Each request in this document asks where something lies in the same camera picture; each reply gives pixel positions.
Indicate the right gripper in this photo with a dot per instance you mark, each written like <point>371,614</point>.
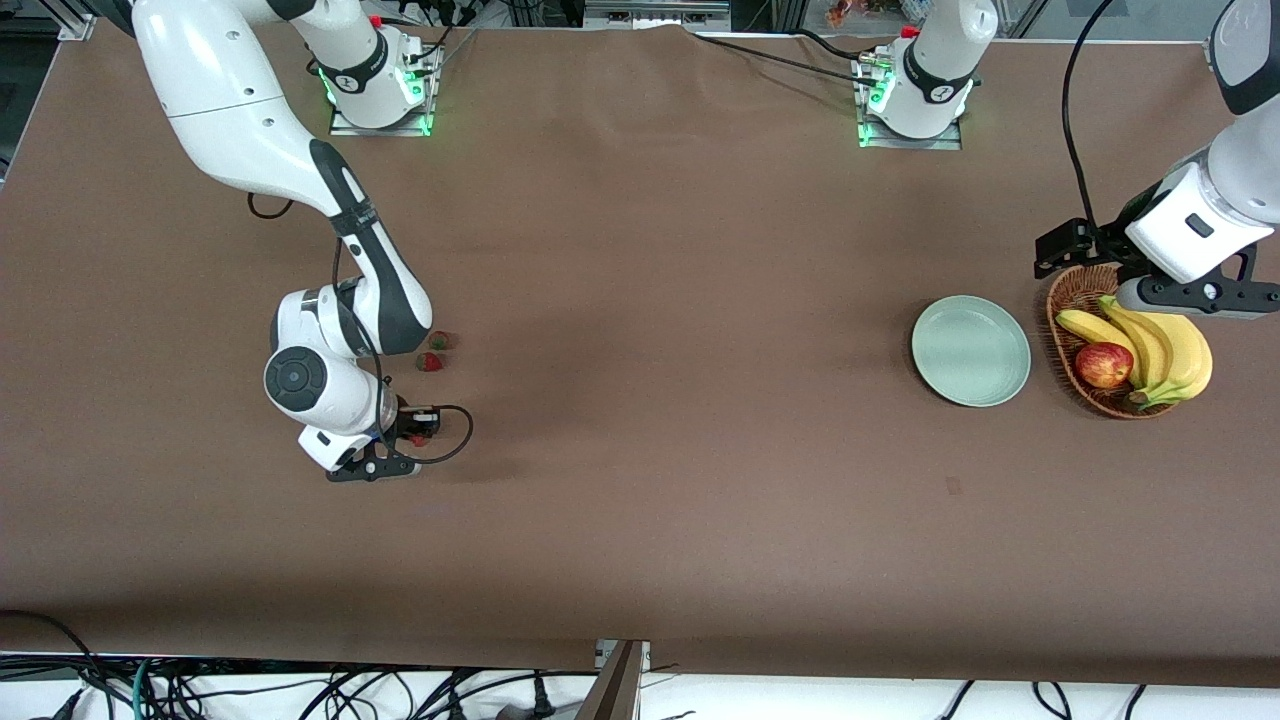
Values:
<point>406,420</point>

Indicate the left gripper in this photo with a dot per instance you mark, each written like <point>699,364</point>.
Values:
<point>1108,241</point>

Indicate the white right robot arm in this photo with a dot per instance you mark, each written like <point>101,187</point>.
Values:
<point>230,90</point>

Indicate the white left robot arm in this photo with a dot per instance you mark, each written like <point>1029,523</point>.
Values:
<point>940,70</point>

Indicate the pale green round plate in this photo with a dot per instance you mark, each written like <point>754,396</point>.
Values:
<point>970,350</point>

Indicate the yellow banana bunch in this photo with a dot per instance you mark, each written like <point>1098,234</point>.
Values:
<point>1180,350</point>

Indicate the red apple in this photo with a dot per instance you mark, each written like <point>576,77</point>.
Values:
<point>1103,366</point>

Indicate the brown wicker basket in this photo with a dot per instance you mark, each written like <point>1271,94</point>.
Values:
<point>1078,292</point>

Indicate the brown table cover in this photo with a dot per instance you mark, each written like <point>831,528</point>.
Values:
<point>640,500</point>

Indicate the aluminium profile beam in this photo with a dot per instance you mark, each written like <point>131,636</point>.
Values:
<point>620,690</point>

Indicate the colourful small object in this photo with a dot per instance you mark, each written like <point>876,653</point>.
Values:
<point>845,10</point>

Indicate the grey metal box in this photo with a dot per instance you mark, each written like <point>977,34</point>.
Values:
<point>655,12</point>

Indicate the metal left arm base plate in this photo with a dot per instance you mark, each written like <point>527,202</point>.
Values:
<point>940,143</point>

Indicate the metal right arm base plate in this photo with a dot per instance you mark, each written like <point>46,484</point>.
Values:
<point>350,127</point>

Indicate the aluminium frame post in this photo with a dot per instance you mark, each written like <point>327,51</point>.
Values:
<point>78,25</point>

